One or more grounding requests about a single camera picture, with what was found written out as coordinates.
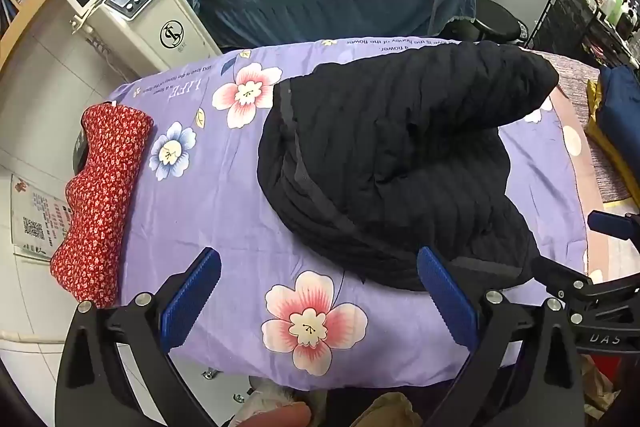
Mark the pink striped blanket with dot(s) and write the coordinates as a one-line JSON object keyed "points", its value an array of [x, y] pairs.
{"points": [[595, 157]]}

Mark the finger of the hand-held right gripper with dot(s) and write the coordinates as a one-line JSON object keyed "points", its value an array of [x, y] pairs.
{"points": [[606, 222], [560, 274]]}

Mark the red floral pillow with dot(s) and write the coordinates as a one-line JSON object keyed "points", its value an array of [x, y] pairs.
{"points": [[102, 207]]}

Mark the black quilted jacket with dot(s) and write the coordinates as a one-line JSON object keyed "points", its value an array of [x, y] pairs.
{"points": [[385, 157]]}

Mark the beige trouser leg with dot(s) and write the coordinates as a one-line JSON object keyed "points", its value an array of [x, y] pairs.
{"points": [[390, 412]]}

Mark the yellow cloth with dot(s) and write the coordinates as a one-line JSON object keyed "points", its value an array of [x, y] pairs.
{"points": [[600, 117]]}

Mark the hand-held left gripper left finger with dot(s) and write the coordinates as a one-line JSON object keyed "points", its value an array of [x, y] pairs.
{"points": [[192, 302]]}

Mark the bed with blue skirt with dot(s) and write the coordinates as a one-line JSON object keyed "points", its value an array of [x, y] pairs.
{"points": [[330, 12]]}

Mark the black round stool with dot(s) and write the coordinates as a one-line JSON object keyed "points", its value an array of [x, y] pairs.
{"points": [[495, 24]]}

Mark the printed paper leaflet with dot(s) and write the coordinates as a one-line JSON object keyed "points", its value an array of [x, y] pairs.
{"points": [[37, 217]]}

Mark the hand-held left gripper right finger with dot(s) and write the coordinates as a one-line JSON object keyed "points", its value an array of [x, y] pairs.
{"points": [[447, 302]]}

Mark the purple floral bedsheet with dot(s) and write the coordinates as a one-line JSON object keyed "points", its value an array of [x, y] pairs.
{"points": [[215, 227]]}

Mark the white machine with screen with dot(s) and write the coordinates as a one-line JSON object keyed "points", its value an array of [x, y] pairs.
{"points": [[130, 7]]}

